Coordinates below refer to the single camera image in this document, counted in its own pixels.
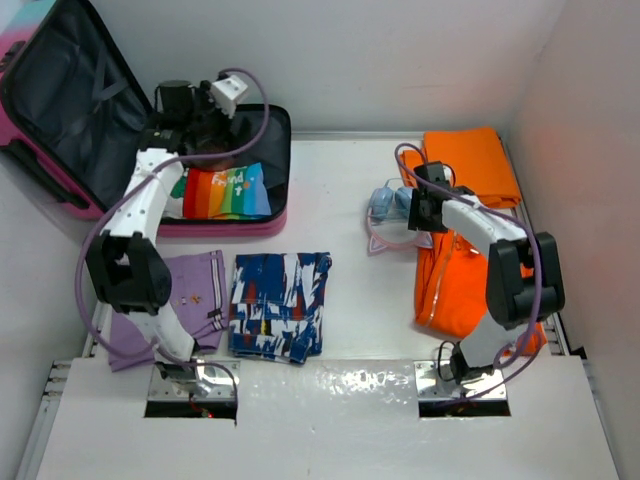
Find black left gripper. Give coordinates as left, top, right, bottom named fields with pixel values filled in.
left=183, top=82, right=250, bottom=157

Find blue pink cat-ear headphones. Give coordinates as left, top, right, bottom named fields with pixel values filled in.
left=365, top=177, right=433, bottom=256

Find rainbow striped white t-shirt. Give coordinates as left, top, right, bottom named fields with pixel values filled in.
left=164, top=163, right=272, bottom=220

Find blue white patterned shorts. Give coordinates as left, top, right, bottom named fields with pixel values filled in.
left=228, top=252, right=332, bottom=365

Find purple shirt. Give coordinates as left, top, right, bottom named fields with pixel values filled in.
left=108, top=250, right=229, bottom=372

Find brown round case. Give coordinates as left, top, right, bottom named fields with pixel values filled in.
left=191, top=142, right=235, bottom=160

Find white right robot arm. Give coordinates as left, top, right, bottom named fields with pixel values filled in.
left=408, top=184, right=565, bottom=384

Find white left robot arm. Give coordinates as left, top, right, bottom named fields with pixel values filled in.
left=76, top=69, right=258, bottom=382

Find orange polo shirt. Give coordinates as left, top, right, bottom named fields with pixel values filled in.
left=412, top=227, right=548, bottom=357

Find orange folded cloth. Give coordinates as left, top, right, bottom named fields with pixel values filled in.
left=421, top=127, right=522, bottom=209

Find pink open suitcase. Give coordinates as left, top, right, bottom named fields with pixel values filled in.
left=1, top=1, right=291, bottom=238

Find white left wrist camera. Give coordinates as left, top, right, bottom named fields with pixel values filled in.
left=210, top=75, right=249, bottom=118

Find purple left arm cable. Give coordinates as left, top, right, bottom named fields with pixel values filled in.
left=73, top=67, right=272, bottom=416

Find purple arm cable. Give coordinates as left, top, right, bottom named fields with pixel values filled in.
left=394, top=142, right=544, bottom=401
left=73, top=67, right=272, bottom=416

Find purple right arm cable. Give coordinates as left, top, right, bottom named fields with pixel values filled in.
left=394, top=142, right=544, bottom=401

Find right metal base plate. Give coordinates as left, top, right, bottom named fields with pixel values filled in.
left=414, top=360, right=507, bottom=402

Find metal base plate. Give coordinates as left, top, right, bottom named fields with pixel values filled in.
left=414, top=360, right=507, bottom=402
left=147, top=362, right=238, bottom=402

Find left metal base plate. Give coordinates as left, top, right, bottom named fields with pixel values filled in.
left=147, top=362, right=238, bottom=402

